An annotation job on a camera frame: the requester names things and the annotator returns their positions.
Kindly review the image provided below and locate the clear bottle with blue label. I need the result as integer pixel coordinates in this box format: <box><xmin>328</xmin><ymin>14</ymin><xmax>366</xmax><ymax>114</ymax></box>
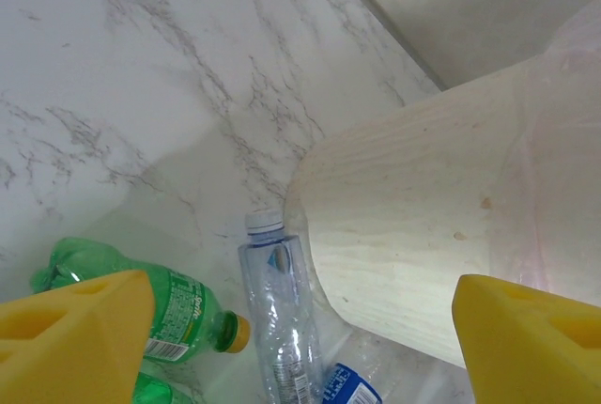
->
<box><xmin>320</xmin><ymin>328</ymin><xmax>424</xmax><ymax>404</ymax></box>

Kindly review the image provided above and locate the clear bottle with pale cap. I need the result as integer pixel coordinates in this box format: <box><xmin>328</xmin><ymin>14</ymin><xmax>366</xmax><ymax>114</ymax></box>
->
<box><xmin>236</xmin><ymin>209</ymin><xmax>332</xmax><ymax>404</ymax></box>

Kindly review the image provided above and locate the green Sprite bottle yellow cap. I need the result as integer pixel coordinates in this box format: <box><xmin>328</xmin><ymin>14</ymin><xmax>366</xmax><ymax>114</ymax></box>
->
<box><xmin>30</xmin><ymin>236</ymin><xmax>254</xmax><ymax>366</ymax></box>
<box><xmin>132</xmin><ymin>369</ymin><xmax>201</xmax><ymax>404</ymax></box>

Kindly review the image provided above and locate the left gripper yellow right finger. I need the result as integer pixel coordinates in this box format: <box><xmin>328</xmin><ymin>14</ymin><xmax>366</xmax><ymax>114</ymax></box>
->
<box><xmin>452</xmin><ymin>273</ymin><xmax>601</xmax><ymax>404</ymax></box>

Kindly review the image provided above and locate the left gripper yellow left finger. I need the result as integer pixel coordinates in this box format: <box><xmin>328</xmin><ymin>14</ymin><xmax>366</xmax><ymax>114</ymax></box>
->
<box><xmin>0</xmin><ymin>269</ymin><xmax>157</xmax><ymax>404</ymax></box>

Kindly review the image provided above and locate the aluminium table edge rail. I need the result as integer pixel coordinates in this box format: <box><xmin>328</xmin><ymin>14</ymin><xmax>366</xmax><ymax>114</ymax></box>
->
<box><xmin>323</xmin><ymin>0</ymin><xmax>450</xmax><ymax>93</ymax></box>

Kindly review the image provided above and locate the cream plastic bin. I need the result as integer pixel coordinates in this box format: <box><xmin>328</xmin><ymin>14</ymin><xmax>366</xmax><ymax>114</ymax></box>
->
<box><xmin>283</xmin><ymin>0</ymin><xmax>601</xmax><ymax>372</ymax></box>

